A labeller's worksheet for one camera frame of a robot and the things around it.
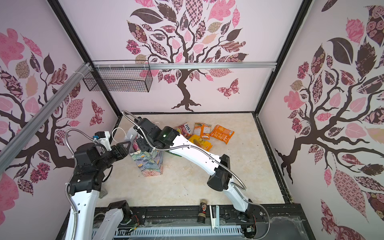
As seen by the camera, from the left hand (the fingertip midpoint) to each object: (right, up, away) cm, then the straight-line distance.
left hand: (128, 146), depth 71 cm
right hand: (+7, +4, +1) cm, 8 cm away
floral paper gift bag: (+9, -10, +5) cm, 14 cm away
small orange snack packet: (+38, +7, +35) cm, 52 cm away
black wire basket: (-30, +48, +51) cm, 76 cm away
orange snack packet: (+52, +4, +33) cm, 62 cm away
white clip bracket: (+42, -36, -1) cm, 56 cm away
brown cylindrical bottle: (+36, -35, +1) cm, 50 cm away
